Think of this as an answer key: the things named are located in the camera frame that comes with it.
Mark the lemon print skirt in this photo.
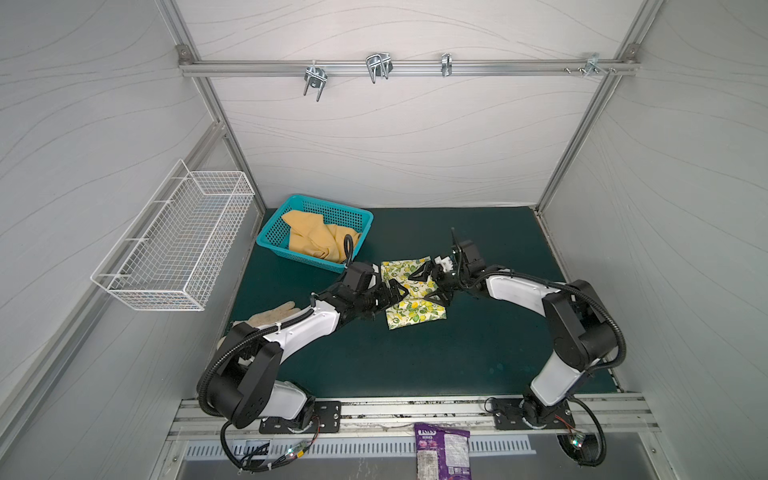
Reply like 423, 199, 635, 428
380, 257, 447, 330

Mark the tan yellow skirt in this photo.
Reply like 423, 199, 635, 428
281, 210, 361, 264

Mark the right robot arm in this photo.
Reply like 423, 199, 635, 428
409, 240, 627, 429

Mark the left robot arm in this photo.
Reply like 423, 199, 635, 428
197, 262, 409, 431

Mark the beige knit glove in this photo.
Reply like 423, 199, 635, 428
246, 301, 301, 329

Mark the green table mat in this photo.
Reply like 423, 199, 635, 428
202, 206, 619, 401

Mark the teal plastic basket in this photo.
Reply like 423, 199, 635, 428
257, 195, 374, 273

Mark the purple snack bag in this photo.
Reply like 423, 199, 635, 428
414, 423, 472, 480

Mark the small metal hook clamp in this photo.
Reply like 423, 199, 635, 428
441, 53, 453, 77

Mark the metal u-bolt clamp middle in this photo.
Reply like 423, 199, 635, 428
365, 52, 393, 84

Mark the metal u-bolt clamp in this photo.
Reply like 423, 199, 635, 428
365, 52, 393, 84
303, 65, 328, 102

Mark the metal u-bolt clamp left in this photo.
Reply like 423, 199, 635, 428
303, 65, 328, 102

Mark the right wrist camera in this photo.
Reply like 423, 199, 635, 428
433, 256, 454, 273

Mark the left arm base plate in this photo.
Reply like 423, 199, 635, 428
259, 398, 341, 435

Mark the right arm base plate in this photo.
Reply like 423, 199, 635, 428
483, 396, 575, 431

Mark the white wire basket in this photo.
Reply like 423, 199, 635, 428
90, 160, 254, 312

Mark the left base cable bundle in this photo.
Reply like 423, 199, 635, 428
219, 413, 322, 475

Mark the base cable bundle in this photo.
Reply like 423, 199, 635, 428
219, 413, 322, 475
554, 397, 608, 468

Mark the right base cable bundle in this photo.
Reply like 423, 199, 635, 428
554, 397, 608, 468

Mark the aluminium front rail frame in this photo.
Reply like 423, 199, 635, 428
167, 392, 661, 442

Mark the aluminium crossbar rail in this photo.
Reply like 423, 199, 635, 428
180, 57, 641, 78

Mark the metal bracket right end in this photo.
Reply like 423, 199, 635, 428
564, 53, 617, 78

